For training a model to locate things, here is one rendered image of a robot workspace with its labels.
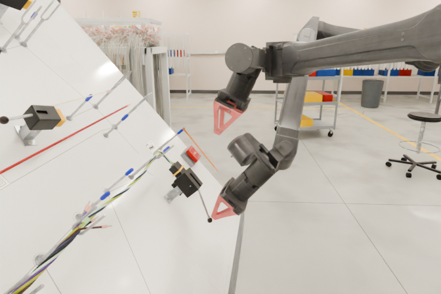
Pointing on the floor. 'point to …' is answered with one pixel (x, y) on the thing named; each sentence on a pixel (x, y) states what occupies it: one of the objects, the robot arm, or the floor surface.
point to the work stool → (419, 144)
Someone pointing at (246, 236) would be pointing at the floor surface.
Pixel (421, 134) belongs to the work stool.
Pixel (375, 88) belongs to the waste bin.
